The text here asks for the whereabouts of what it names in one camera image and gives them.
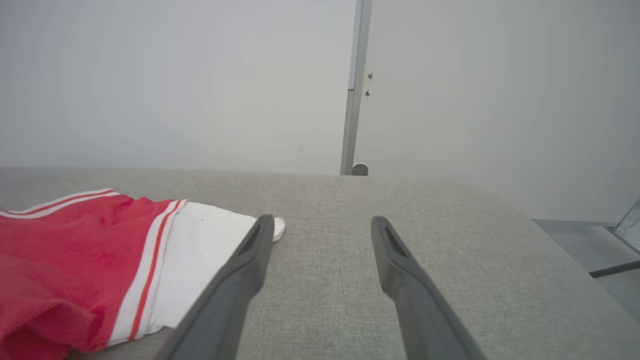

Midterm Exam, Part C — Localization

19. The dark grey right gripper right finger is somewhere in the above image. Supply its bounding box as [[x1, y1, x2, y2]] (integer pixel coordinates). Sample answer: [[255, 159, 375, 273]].
[[370, 215, 487, 360]]

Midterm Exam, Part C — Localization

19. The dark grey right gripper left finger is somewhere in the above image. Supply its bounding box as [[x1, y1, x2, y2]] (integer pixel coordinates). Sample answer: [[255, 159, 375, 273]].
[[154, 214, 275, 360]]

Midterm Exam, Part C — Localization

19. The red and white towel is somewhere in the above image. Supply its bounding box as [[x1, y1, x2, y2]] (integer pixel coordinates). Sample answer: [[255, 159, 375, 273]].
[[0, 188, 286, 360]]

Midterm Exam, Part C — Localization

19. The grey partition panel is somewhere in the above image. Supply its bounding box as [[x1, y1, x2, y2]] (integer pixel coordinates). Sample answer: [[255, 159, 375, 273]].
[[357, 0, 640, 223]]

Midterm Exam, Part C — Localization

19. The silver metal frame bracket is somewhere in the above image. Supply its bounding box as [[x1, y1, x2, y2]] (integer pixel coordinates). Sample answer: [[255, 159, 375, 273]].
[[607, 200, 640, 253]]

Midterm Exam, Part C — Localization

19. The aluminium partition post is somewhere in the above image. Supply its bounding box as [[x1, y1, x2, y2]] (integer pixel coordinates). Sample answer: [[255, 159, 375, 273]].
[[340, 0, 373, 176]]

